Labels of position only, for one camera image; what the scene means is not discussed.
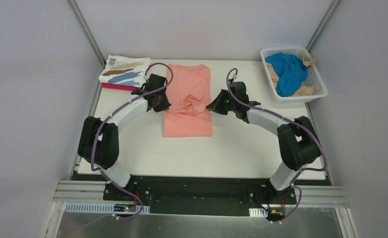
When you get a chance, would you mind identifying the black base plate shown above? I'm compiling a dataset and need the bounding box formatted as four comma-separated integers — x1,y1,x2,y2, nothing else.
102,175,331,218

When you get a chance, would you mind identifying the right aluminium frame post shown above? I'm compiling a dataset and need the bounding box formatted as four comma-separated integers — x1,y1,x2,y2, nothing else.
306,0,342,52

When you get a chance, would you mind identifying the left controller board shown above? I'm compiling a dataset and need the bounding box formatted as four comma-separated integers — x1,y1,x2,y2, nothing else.
113,203,136,214

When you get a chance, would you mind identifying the aluminium frame post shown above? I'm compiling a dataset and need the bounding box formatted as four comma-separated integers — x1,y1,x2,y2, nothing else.
66,0,106,68
306,0,342,52

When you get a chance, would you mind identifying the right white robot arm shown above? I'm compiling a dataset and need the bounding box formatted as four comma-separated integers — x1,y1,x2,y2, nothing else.
206,80,321,200

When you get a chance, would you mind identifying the blue t shirt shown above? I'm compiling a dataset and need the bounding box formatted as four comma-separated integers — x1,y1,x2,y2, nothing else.
265,53,308,97

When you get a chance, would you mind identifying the left aluminium frame post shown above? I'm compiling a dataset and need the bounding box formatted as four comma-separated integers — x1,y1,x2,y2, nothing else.
66,0,106,68

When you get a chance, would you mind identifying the folded white printed t shirt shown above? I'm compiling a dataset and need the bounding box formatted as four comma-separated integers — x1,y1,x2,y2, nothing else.
99,55,151,88

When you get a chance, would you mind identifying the controller board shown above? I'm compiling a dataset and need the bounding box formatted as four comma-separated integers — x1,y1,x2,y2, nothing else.
113,203,136,214
267,209,285,221

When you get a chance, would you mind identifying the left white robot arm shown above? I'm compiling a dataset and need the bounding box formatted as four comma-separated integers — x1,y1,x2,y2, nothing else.
77,74,170,187

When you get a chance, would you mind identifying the pink t shirt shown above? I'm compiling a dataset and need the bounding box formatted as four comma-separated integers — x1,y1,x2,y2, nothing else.
163,64,213,138

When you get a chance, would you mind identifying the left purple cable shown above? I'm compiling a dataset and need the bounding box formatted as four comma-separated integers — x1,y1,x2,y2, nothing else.
65,62,175,229

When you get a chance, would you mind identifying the right controller board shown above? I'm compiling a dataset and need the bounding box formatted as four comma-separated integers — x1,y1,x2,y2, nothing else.
267,209,285,221

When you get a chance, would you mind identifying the beige t shirt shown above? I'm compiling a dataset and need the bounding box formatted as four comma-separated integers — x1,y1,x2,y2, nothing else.
266,54,319,97

